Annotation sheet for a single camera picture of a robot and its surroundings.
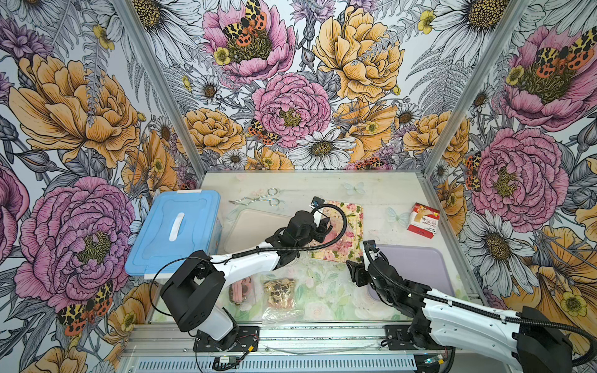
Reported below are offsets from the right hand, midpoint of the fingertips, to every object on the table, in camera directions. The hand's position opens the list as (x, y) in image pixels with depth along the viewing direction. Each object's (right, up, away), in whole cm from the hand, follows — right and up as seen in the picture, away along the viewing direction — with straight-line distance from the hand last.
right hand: (354, 266), depth 84 cm
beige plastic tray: (-42, +11, +16) cm, 46 cm away
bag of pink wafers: (-38, -7, -6) cm, 39 cm away
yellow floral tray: (0, +4, +10) cm, 11 cm away
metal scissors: (-34, +26, +31) cm, 53 cm away
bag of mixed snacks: (-26, -10, -4) cm, 28 cm away
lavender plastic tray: (+30, -3, +11) cm, 32 cm away
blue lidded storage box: (-61, +15, -2) cm, 63 cm away
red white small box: (+32, +15, +16) cm, 39 cm away
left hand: (-11, +15, +1) cm, 19 cm away
